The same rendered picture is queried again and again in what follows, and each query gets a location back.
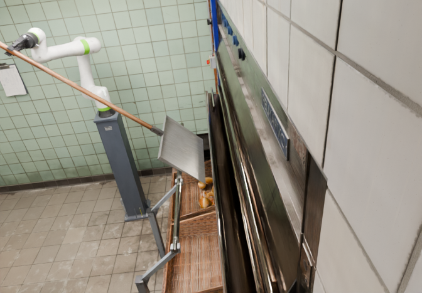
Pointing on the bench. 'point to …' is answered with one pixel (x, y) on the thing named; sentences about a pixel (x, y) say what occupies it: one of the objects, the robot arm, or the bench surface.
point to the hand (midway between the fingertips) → (10, 50)
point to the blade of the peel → (182, 149)
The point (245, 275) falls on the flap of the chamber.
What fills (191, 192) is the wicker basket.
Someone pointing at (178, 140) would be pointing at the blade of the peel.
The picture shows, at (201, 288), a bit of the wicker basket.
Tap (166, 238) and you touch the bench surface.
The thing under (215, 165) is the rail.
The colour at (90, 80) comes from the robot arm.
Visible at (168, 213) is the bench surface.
